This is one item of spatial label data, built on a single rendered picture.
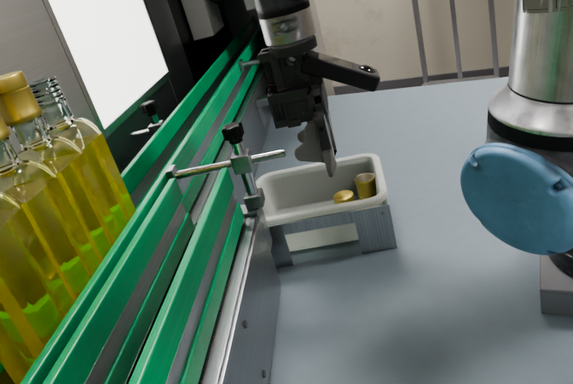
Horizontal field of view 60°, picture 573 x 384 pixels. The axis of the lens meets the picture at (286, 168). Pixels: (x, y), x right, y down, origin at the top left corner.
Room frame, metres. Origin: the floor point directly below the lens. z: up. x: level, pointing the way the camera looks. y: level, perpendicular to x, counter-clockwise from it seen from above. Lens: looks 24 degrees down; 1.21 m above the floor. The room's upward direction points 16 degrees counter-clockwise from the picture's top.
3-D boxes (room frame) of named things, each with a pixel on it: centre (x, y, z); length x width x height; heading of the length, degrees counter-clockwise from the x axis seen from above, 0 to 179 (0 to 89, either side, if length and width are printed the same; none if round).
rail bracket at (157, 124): (0.91, 0.23, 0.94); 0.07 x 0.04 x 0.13; 79
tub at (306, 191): (0.74, -0.04, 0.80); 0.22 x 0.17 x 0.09; 79
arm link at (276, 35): (0.73, -0.06, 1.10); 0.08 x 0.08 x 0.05
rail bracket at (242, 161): (0.64, 0.08, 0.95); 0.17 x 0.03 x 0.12; 79
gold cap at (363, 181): (0.76, -0.13, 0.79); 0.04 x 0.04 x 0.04
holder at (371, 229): (0.74, -0.01, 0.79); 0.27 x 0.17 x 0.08; 79
